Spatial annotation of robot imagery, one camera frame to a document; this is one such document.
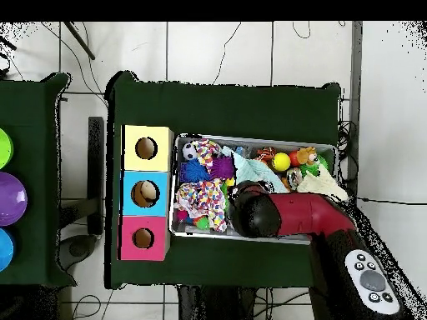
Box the colourful patterned cloth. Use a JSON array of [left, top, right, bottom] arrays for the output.
[[174, 138, 229, 233]]

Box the shallow clear mesh bin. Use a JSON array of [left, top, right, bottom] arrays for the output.
[[169, 132, 337, 247]]

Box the wooden three-hole box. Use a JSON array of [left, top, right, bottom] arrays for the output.
[[118, 124, 174, 262]]

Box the purple spiky ball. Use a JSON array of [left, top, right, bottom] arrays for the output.
[[212, 156, 236, 180]]

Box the blue spiky ball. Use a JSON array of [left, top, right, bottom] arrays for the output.
[[181, 158, 211, 184]]

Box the small soccer ball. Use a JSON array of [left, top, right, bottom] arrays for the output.
[[182, 141, 200, 161]]

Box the mint green cloth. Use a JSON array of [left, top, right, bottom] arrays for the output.
[[229, 152, 289, 194]]

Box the yellow ball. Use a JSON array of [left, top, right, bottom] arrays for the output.
[[271, 152, 292, 173]]

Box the dark green table cloth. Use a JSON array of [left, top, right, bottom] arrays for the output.
[[0, 72, 78, 288], [104, 69, 343, 291]]

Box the brown plush bear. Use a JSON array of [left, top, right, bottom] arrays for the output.
[[296, 146, 320, 168]]

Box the cream yellow cloth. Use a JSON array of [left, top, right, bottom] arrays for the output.
[[296, 167, 349, 203]]

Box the black flat bar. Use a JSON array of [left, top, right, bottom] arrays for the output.
[[88, 116, 106, 236]]

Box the grey round base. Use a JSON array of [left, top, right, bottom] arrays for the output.
[[58, 232, 99, 271]]

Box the black rod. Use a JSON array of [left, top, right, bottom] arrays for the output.
[[63, 22, 96, 61]]

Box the purple plastic bowl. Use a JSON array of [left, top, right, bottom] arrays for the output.
[[0, 172, 28, 228]]

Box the green plastic bowl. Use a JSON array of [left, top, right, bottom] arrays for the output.
[[0, 127, 14, 169]]

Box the blue plastic bowl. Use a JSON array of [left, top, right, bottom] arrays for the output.
[[0, 227, 15, 273]]

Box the black cable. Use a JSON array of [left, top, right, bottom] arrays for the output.
[[291, 22, 312, 40], [213, 22, 243, 84], [353, 196, 427, 207]]

